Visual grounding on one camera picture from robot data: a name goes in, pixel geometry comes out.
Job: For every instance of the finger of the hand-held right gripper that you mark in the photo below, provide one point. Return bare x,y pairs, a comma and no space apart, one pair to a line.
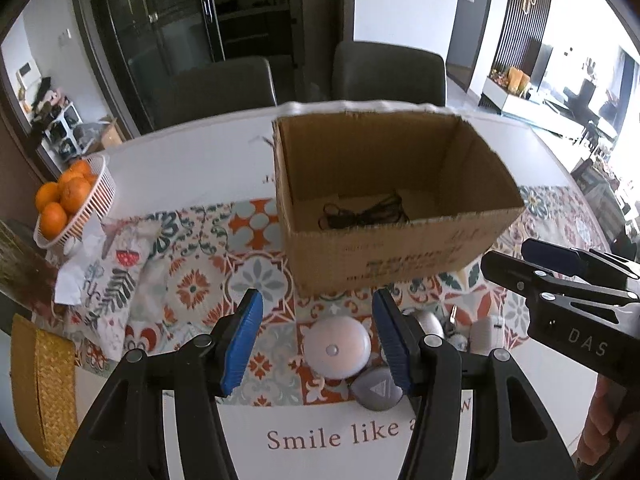
550,257
505,267

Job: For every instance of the grey device with triangle mark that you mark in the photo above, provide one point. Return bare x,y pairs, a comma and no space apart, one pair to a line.
375,390

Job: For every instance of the yellow woven box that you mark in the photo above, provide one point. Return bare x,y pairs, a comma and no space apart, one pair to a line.
45,385

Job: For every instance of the small white device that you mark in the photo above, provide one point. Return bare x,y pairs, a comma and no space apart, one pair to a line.
482,332

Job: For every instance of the brown cardboard box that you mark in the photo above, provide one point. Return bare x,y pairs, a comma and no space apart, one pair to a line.
400,255

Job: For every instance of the white TV cabinet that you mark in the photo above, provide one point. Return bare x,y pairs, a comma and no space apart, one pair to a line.
520,105

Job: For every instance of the white slatted fruit basket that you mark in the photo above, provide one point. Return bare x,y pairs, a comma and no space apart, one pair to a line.
100,195

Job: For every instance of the cardboard box on floor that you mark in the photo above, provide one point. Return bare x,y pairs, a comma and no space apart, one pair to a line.
112,132

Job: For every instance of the floral printed cloth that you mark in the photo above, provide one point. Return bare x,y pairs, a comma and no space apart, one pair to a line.
120,280

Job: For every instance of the pile of oranges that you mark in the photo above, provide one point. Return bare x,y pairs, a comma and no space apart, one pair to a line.
75,195

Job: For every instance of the small metal item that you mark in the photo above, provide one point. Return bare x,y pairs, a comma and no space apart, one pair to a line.
457,342

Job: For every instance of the white intercom panel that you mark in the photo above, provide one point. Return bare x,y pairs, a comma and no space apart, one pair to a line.
27,69

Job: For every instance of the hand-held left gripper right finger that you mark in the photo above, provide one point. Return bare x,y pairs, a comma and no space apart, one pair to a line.
392,345

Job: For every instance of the clear plastic bag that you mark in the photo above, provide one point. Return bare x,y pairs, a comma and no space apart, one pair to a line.
90,137

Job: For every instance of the white round night light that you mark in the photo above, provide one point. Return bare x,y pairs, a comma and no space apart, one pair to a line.
320,340

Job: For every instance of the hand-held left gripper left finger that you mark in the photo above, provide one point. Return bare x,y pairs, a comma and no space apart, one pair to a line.
245,345

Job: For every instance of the flat screen television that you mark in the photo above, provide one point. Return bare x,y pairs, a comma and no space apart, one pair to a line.
542,67

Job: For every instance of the white shoe rack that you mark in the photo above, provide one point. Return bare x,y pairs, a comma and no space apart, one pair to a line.
62,130

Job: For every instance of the dark interior door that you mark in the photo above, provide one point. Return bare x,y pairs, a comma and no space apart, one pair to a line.
470,25

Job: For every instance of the black piano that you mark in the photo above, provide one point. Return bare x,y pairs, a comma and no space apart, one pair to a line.
585,97

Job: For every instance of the wooden armchair with cushion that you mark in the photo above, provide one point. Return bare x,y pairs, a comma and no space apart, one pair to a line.
595,180

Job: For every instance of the silver round device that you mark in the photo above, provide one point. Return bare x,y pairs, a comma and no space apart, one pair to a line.
430,322

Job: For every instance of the person's right hand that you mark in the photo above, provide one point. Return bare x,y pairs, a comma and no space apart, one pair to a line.
607,425

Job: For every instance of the dark glass sliding door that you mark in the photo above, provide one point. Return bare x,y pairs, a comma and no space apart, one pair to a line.
150,35

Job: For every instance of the dark grey dining chair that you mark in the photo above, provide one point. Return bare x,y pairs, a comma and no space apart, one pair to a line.
390,75
215,95

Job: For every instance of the orange paper bags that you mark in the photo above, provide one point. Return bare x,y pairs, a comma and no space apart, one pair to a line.
517,80

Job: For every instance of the glass vase with dried flowers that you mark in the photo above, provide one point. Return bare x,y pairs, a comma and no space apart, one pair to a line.
20,270

